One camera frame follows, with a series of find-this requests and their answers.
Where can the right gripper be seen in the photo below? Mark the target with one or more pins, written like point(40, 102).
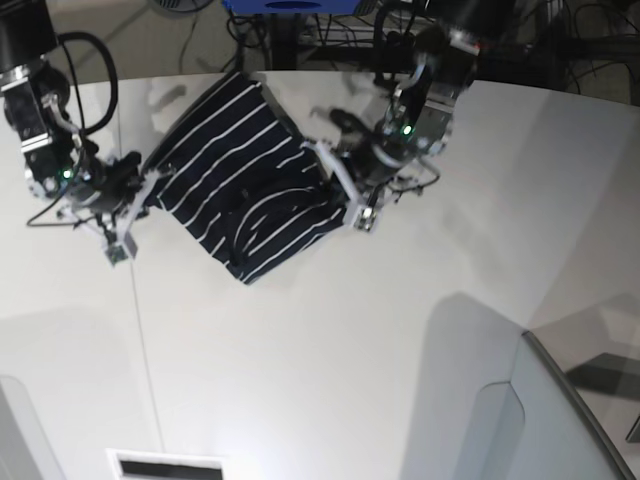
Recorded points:
point(110, 187)

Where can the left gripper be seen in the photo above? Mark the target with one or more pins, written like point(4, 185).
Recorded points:
point(372, 158)

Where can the navy white striped t-shirt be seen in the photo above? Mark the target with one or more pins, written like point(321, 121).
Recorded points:
point(241, 183)

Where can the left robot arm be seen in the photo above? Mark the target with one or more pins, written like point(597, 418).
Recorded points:
point(425, 56)

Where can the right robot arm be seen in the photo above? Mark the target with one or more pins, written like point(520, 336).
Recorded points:
point(61, 160)

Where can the black stand pole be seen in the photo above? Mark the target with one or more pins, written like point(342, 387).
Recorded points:
point(284, 32)

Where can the blue box on stand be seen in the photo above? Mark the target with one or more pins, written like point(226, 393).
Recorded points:
point(251, 7)

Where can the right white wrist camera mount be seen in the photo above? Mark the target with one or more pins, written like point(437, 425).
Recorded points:
point(112, 227)

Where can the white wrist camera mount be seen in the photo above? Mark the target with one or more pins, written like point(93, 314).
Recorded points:
point(364, 204)
point(112, 227)

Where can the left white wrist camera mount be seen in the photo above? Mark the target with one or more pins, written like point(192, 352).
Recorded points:
point(364, 204)

